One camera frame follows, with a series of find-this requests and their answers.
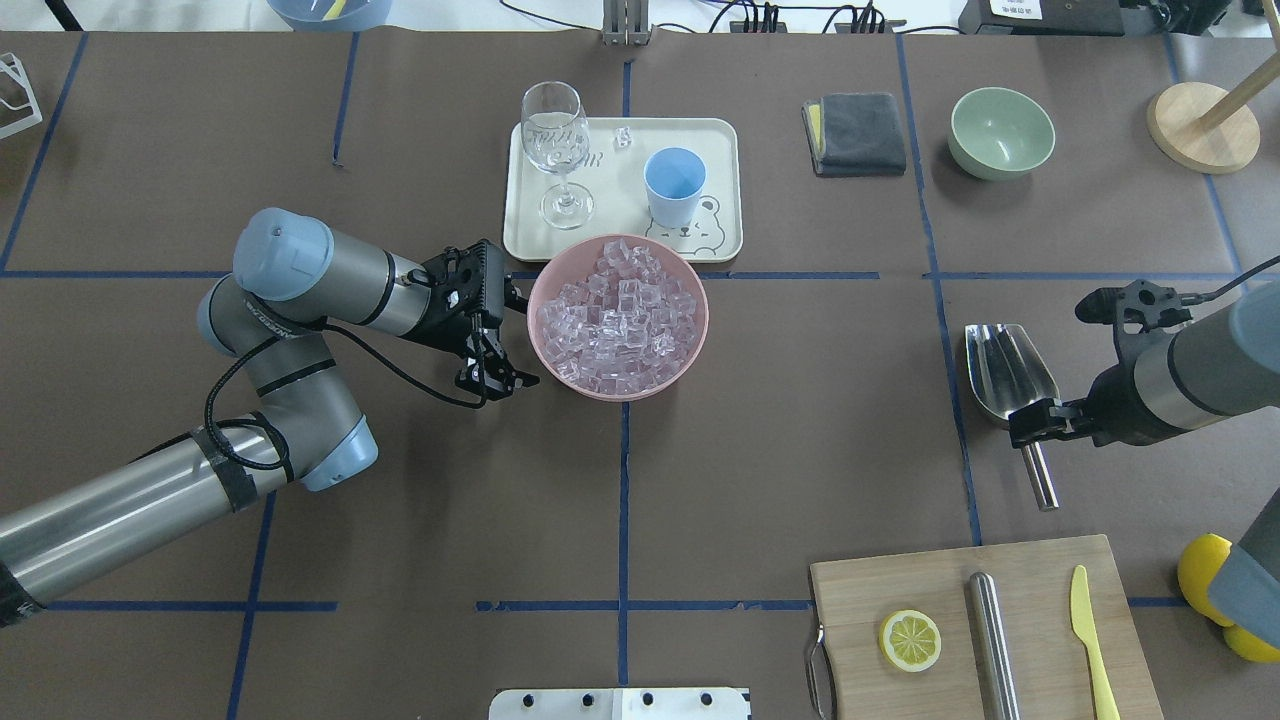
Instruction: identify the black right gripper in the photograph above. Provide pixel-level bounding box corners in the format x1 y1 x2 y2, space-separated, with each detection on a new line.
1009 281 1192 448

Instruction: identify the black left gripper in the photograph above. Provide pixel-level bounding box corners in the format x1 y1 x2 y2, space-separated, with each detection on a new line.
404 240 540 398

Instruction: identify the metal ice scoop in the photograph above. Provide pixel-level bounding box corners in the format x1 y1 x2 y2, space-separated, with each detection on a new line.
964 322 1062 512

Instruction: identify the pink bowl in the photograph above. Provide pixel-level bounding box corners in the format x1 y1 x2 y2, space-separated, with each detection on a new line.
527 234 710 402

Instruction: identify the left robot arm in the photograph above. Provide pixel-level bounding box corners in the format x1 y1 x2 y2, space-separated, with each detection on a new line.
1 208 538 626

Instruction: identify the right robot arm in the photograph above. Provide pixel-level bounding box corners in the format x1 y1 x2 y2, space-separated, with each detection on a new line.
1009 281 1279 662

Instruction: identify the clear ice cubes pile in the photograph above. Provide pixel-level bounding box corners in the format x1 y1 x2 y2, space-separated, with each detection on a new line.
538 238 699 395

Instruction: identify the light blue cup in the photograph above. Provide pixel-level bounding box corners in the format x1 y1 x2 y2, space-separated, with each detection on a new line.
643 147 708 228

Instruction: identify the yellow lemon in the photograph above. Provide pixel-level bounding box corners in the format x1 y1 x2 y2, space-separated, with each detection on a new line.
1222 625 1280 664
1176 533 1235 628

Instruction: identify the yellow plastic knife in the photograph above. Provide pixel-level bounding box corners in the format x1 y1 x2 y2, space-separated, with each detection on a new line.
1068 564 1121 719

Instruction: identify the cream bear tray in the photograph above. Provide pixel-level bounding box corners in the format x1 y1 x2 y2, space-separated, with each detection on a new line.
502 117 744 263

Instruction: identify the clear wine glass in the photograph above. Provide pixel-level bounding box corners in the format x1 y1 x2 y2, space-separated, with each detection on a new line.
520 81 594 231

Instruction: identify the metal cylinder rod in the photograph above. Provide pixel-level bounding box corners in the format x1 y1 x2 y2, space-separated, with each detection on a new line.
966 571 1021 719

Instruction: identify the wooden stand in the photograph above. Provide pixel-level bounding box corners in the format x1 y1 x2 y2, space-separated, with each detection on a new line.
1146 53 1279 176

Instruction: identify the lemon half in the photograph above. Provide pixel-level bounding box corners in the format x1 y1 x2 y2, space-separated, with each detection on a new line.
878 609 942 673

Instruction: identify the green bowl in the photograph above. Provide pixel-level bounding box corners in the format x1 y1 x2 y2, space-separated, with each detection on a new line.
947 87 1057 181

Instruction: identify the wooden cutting board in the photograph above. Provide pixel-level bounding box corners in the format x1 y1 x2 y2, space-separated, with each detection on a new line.
810 534 1164 719

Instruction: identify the grey folded cloth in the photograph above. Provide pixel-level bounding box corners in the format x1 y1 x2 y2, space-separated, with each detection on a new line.
803 92 906 177

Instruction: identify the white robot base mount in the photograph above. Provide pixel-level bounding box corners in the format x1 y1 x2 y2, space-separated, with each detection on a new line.
488 685 753 719

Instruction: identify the white wire cup rack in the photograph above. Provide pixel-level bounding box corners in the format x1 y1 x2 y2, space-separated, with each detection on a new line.
1 53 44 140

